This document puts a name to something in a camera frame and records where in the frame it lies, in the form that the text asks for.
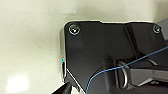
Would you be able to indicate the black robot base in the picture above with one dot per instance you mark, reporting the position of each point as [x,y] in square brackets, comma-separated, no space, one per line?
[96,50]

